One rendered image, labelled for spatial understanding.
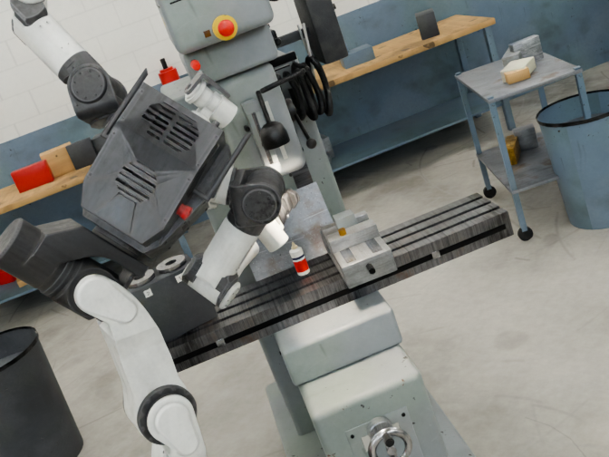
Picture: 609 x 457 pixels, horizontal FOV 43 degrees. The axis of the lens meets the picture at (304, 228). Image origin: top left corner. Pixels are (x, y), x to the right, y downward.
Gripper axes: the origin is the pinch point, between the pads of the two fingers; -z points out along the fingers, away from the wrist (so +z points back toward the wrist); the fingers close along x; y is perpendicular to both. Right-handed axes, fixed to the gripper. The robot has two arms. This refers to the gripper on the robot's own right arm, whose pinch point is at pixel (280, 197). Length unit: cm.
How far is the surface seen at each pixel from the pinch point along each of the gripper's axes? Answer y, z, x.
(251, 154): -17.1, 10.1, 0.6
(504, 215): 28, -11, -60
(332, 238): 15.8, 2.7, -11.3
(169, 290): 12.7, 19.1, 35.6
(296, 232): 22.9, -29.6, 8.1
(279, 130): -24.0, 21.6, -12.5
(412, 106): 91, -451, -2
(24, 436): 96, -57, 174
